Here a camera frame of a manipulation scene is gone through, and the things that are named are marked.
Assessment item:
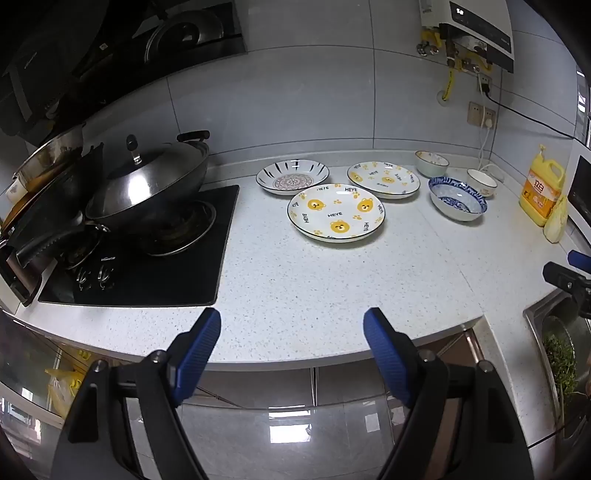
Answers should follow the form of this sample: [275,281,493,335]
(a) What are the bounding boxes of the dark countertop appliance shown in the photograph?
[567,154,591,227]

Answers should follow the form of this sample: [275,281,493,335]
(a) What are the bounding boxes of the striped patterned plate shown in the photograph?
[256,159,330,195]

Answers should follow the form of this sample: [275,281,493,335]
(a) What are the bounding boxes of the white bowl with gold rim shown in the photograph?
[466,168,498,198]

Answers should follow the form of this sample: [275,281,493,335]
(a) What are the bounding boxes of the white plug cable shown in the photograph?
[477,117,500,175]

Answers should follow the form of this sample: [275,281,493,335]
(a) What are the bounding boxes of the white water heater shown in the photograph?
[418,0,515,75]

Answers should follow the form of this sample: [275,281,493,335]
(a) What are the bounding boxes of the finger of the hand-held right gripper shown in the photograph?
[542,261,591,319]
[567,250,591,274]

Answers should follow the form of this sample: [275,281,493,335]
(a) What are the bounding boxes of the blue patterned bowl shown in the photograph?
[428,176,488,222]

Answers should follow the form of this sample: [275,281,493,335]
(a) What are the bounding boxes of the stainless steel pot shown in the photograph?
[11,122,88,192]

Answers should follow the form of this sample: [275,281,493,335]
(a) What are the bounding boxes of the steel wok lid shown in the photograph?
[90,134,209,210]

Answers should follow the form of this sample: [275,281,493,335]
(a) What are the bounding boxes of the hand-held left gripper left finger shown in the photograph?
[50,307,222,480]

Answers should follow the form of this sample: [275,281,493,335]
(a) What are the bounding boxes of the bear print plate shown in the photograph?
[287,183,386,243]
[347,161,421,199]

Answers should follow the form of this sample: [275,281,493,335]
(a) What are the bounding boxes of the green leafy vegetables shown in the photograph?
[542,336,578,398]

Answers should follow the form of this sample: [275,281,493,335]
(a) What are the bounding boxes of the steel sink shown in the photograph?
[523,291,591,446]

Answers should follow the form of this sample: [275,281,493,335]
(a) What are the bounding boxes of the black wok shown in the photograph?
[84,130,217,232]

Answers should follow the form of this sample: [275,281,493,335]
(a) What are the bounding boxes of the wall socket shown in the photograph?
[467,102,498,130]

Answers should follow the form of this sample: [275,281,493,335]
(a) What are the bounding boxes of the pale green ribbed bowl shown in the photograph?
[414,150,450,178]

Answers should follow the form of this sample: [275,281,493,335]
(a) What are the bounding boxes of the kitchen base cabinet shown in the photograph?
[198,323,490,411]

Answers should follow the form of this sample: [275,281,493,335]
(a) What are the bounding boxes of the yellow detergent bottle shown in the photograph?
[518,144,566,227]

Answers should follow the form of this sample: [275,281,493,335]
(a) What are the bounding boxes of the black range hood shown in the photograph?
[0,0,247,139]

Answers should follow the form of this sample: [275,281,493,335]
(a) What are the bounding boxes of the black frying pan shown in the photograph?
[0,144,112,308]

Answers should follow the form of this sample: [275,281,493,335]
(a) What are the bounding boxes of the black glass gas stove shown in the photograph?
[38,185,241,308]

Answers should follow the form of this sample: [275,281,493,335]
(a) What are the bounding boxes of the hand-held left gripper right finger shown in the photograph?
[362,307,536,480]

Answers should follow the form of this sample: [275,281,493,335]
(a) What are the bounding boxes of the napa cabbage piece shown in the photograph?
[543,196,570,244]

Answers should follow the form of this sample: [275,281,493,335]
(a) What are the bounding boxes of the yellow gas hose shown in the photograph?
[438,28,463,106]

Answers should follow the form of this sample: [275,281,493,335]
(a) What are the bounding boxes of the yellow plastic bag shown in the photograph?
[45,367,86,418]

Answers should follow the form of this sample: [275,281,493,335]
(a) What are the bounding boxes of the black power cable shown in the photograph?
[478,74,579,139]

